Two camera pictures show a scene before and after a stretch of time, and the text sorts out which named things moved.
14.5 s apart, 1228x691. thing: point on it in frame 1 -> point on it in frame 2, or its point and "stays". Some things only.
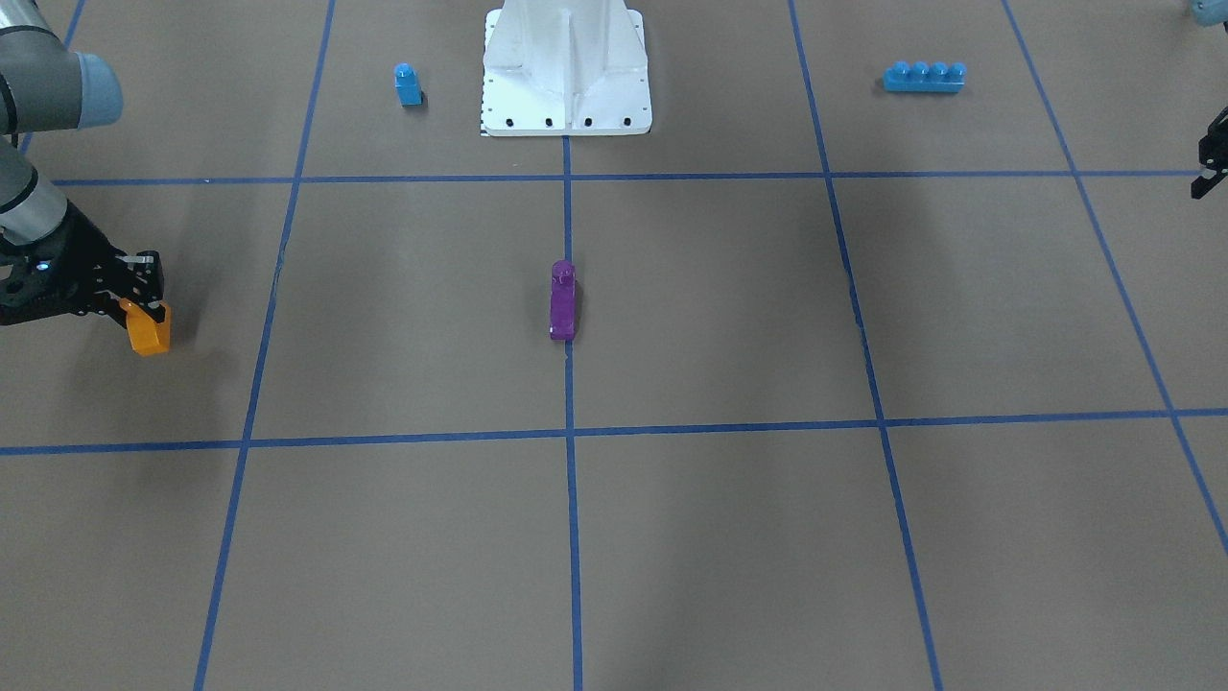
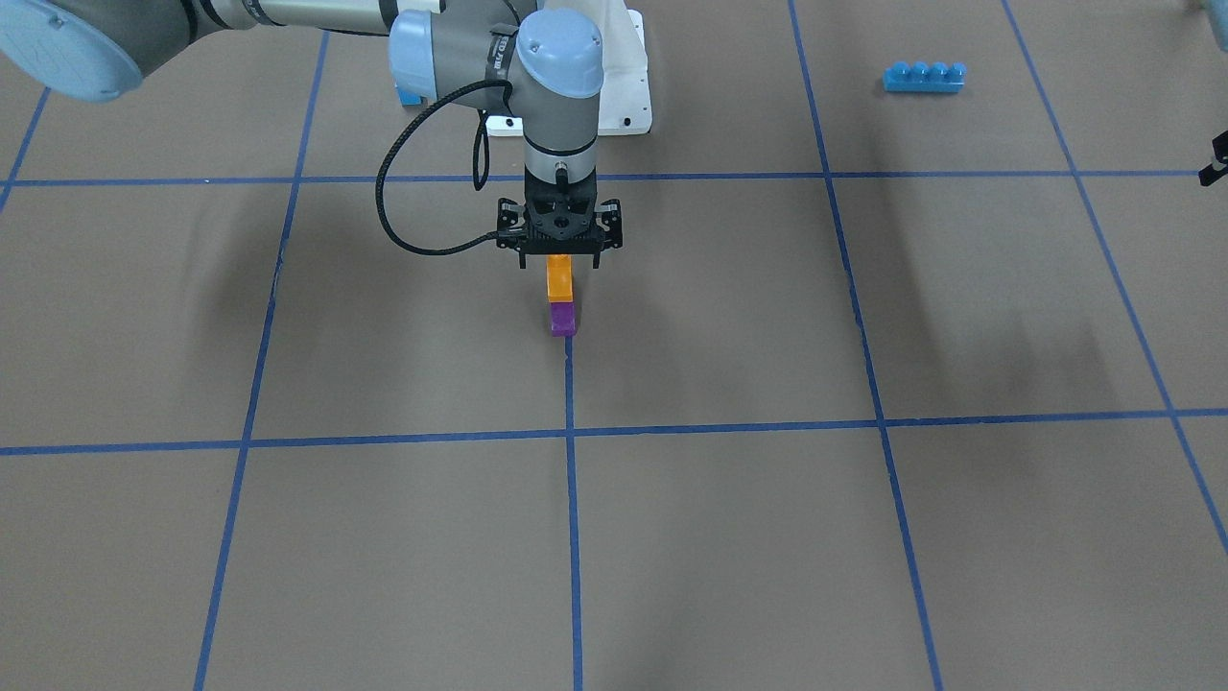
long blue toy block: (925, 77) stays
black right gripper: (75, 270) -> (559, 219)
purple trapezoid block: (563, 300) stays
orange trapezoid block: (147, 336) -> (559, 276)
